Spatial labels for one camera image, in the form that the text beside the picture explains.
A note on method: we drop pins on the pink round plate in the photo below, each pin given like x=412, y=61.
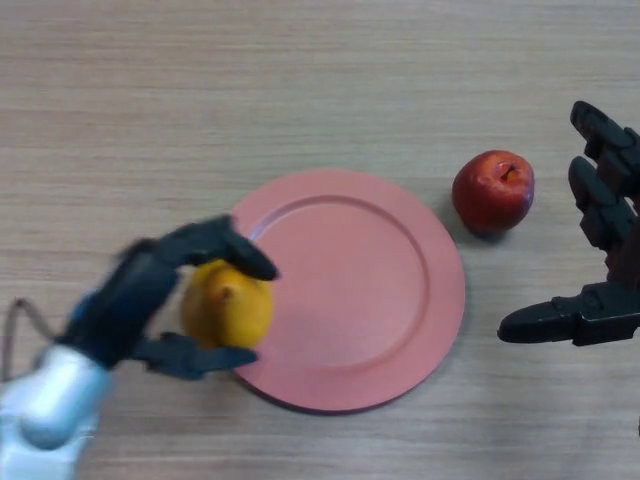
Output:
x=360, y=290

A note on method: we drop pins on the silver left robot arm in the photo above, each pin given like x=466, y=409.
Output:
x=50, y=405

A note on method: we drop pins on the yellow pear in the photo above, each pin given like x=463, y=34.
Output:
x=230, y=310

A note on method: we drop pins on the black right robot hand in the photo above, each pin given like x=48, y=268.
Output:
x=610, y=315

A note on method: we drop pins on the red apple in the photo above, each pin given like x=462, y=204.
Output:
x=490, y=197

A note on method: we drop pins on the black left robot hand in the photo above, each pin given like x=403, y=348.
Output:
x=125, y=300

